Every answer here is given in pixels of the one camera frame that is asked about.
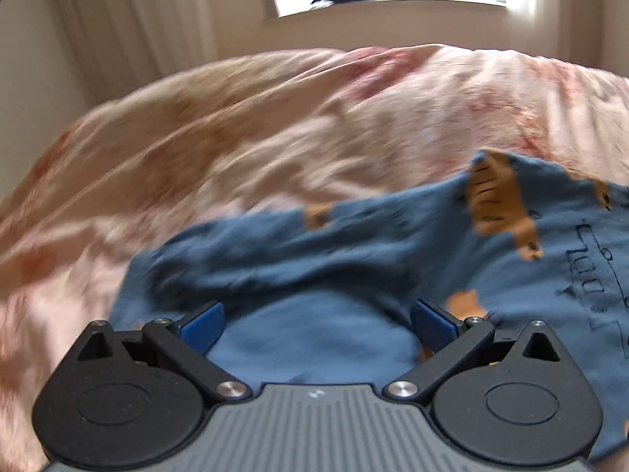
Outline blue patterned children's pants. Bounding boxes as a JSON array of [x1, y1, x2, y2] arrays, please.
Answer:
[[110, 150, 628, 457]]

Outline pink floral bed cover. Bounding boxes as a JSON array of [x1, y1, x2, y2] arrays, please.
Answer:
[[1, 45, 628, 471]]

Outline beige left curtain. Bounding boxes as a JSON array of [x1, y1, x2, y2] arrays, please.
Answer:
[[49, 0, 219, 105]]

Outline beige curtain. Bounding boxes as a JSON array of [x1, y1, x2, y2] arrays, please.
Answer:
[[49, 0, 219, 105], [505, 0, 603, 67]]

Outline beige right curtain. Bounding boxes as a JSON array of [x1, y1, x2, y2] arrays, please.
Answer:
[[505, 0, 603, 67]]

